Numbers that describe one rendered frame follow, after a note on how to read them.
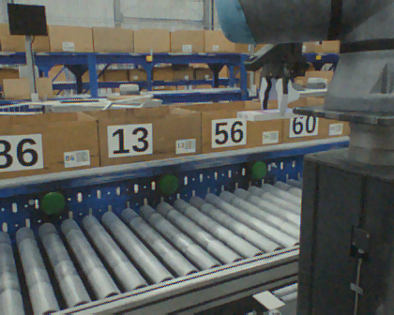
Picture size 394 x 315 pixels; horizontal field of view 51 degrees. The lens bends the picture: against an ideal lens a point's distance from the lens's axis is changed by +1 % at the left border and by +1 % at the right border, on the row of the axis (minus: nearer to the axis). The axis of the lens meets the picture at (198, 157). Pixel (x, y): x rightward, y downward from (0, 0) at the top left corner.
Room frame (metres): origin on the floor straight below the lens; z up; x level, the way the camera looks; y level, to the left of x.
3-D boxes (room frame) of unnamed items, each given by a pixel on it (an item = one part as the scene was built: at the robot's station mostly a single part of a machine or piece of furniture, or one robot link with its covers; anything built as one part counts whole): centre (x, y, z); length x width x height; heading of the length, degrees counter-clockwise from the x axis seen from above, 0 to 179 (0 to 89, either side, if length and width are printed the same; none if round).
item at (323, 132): (1.93, -0.46, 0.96); 0.39 x 0.29 x 0.17; 118
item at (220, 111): (1.75, -0.12, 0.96); 0.39 x 0.29 x 0.17; 118
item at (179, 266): (1.10, 0.13, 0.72); 0.52 x 0.05 x 0.05; 28
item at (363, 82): (0.65, -0.30, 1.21); 0.19 x 0.19 x 0.10
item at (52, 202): (1.20, 0.45, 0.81); 0.07 x 0.01 x 0.07; 118
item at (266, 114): (1.06, -0.19, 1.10); 0.16 x 0.07 x 0.02; 117
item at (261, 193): (1.35, -0.33, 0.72); 0.52 x 0.05 x 0.05; 28
